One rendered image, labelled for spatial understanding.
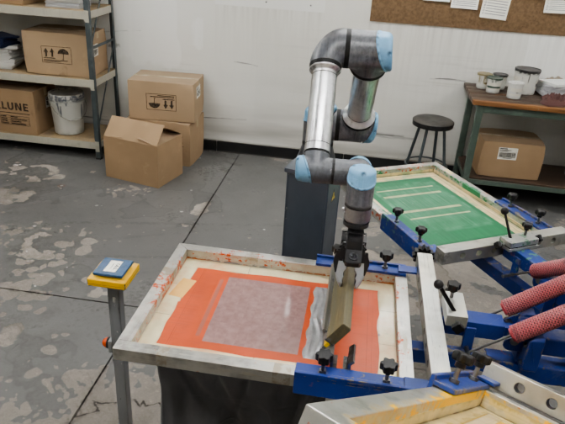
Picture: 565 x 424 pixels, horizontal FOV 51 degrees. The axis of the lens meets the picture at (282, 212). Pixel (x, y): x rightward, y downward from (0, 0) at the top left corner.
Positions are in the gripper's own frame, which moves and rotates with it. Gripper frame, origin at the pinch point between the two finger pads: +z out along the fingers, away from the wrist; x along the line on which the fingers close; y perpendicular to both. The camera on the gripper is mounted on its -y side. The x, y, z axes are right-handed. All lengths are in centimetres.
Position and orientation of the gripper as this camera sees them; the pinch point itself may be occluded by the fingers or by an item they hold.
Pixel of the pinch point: (348, 284)
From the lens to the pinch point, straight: 172.1
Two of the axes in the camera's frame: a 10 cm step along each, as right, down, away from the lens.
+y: 1.5, -4.2, 8.9
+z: -0.6, 9.0, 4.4
